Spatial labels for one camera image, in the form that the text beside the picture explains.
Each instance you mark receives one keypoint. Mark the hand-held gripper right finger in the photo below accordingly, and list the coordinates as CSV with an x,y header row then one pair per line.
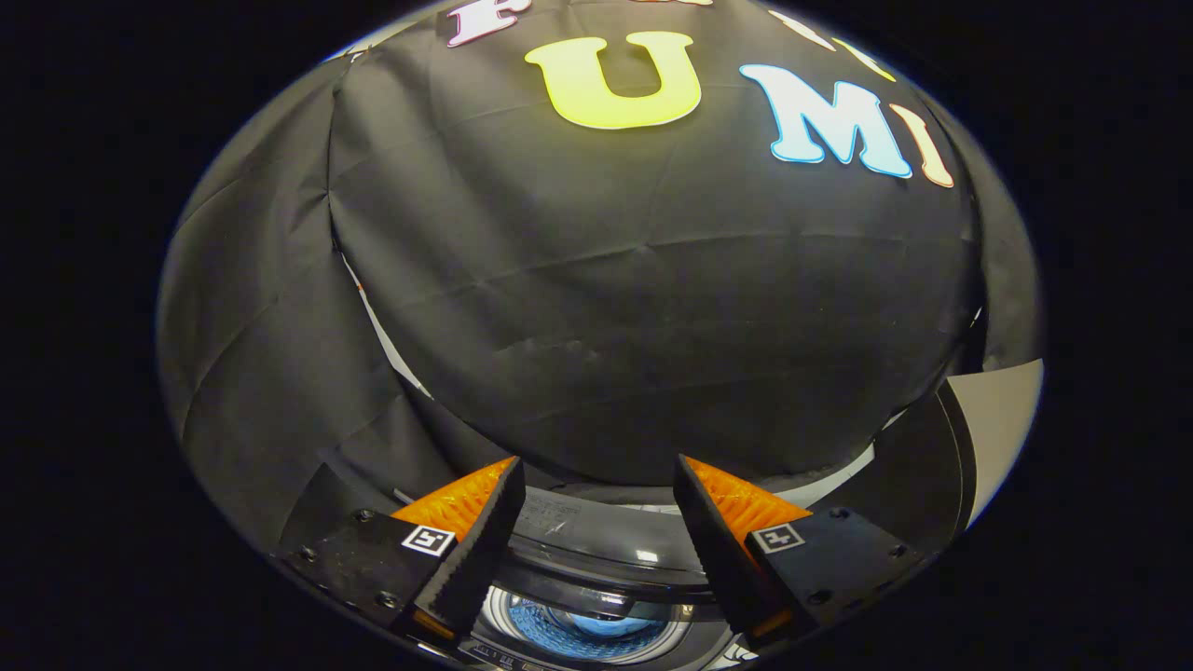
x,y
713,559

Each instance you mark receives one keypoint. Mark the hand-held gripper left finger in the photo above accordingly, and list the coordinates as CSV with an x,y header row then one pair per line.
x,y
475,559

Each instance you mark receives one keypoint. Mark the grey washing machine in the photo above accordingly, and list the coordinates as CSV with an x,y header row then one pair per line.
x,y
699,643

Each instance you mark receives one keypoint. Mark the light blue polo shirt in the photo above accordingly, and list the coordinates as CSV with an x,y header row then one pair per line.
x,y
559,638

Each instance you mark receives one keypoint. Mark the black backdrop cloth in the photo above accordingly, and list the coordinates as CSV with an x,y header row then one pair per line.
x,y
606,326

